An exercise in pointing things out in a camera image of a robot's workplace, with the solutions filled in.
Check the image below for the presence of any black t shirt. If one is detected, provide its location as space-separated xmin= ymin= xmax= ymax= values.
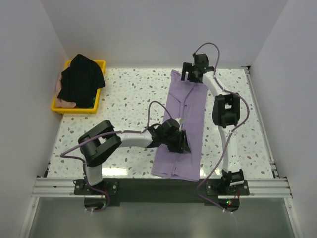
xmin=58 ymin=54 xmax=105 ymax=108

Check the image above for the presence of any purple t shirt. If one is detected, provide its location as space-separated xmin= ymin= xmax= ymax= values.
xmin=152 ymin=70 xmax=208 ymax=181

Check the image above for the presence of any aluminium frame rail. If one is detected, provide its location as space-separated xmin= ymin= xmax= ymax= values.
xmin=31 ymin=178 xmax=292 ymax=198

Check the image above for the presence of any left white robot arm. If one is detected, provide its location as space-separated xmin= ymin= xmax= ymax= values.
xmin=74 ymin=119 xmax=192 ymax=196

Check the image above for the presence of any pink t shirt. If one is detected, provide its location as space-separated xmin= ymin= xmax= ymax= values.
xmin=55 ymin=76 xmax=76 ymax=108

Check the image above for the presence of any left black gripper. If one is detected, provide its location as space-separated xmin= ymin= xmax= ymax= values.
xmin=162 ymin=129 xmax=190 ymax=153

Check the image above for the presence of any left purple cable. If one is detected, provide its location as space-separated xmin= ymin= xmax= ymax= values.
xmin=60 ymin=100 xmax=178 ymax=213

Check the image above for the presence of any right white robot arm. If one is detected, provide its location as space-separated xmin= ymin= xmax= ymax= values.
xmin=181 ymin=53 xmax=245 ymax=195

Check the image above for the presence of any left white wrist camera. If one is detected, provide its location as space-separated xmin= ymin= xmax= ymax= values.
xmin=175 ymin=118 xmax=184 ymax=125

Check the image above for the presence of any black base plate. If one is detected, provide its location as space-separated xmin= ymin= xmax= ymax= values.
xmin=73 ymin=178 xmax=250 ymax=209

